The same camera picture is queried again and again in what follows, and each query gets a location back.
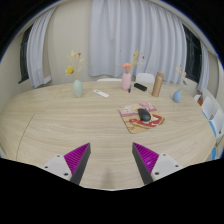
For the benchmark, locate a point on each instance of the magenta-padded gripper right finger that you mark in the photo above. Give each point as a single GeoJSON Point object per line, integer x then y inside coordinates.
{"type": "Point", "coordinates": [146, 159]}

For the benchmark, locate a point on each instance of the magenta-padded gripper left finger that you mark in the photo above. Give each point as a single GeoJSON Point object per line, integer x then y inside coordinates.
{"type": "Point", "coordinates": [76, 159]}

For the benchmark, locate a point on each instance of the black computer mouse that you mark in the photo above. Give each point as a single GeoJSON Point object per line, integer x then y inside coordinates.
{"type": "Point", "coordinates": [144, 115]}

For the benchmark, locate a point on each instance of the blue vase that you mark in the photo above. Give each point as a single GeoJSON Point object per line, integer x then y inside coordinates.
{"type": "Point", "coordinates": [177, 96]}

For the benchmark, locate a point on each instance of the pale green vase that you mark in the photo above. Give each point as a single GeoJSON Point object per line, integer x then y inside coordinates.
{"type": "Point", "coordinates": [78, 89]}

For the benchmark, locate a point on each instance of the white remote control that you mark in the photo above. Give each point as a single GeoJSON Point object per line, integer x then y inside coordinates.
{"type": "Point", "coordinates": [101, 93]}

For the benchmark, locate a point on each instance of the blue pen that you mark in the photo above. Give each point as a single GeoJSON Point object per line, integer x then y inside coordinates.
{"type": "Point", "coordinates": [129, 89]}

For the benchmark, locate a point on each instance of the black rectangular case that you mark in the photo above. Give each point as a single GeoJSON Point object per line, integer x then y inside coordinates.
{"type": "Point", "coordinates": [140, 87]}

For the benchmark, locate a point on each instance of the copper insulated bottle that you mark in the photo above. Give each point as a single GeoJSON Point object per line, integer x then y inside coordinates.
{"type": "Point", "coordinates": [157, 85]}

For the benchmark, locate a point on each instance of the white chair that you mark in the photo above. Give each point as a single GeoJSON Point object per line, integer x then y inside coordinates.
{"type": "Point", "coordinates": [145, 77]}
{"type": "Point", "coordinates": [218, 123]}
{"type": "Point", "coordinates": [208, 107]}
{"type": "Point", "coordinates": [108, 79]}

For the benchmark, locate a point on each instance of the pink vase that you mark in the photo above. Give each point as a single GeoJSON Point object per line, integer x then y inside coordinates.
{"type": "Point", "coordinates": [126, 81]}

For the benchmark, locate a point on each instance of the yellow dried flower bunch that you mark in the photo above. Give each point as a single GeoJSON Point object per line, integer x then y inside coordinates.
{"type": "Point", "coordinates": [69, 70]}

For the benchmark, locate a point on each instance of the tan dried grass bunch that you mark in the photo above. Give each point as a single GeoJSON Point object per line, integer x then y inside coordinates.
{"type": "Point", "coordinates": [181, 75]}

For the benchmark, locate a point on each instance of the narrow white curtain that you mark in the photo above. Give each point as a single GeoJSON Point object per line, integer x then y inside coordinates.
{"type": "Point", "coordinates": [203, 71]}
{"type": "Point", "coordinates": [38, 50]}

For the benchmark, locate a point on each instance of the dark window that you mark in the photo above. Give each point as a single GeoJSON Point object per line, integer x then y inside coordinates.
{"type": "Point", "coordinates": [25, 56]}
{"type": "Point", "coordinates": [193, 53]}

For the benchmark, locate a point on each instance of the wide white curtain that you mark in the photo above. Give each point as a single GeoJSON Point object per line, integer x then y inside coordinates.
{"type": "Point", "coordinates": [133, 36]}

